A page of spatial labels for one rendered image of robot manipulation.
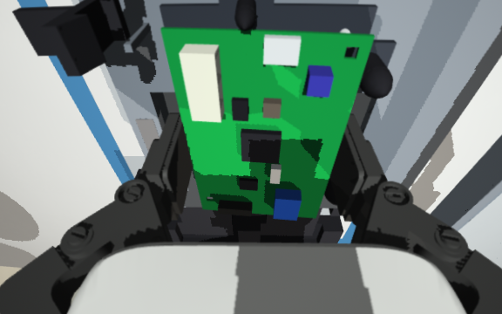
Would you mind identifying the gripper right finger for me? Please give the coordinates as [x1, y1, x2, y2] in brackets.
[330, 114, 502, 314]

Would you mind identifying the green circuit board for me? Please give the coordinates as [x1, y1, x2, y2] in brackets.
[161, 27, 375, 221]

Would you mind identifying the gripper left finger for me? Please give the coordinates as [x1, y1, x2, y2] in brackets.
[0, 113, 193, 314]

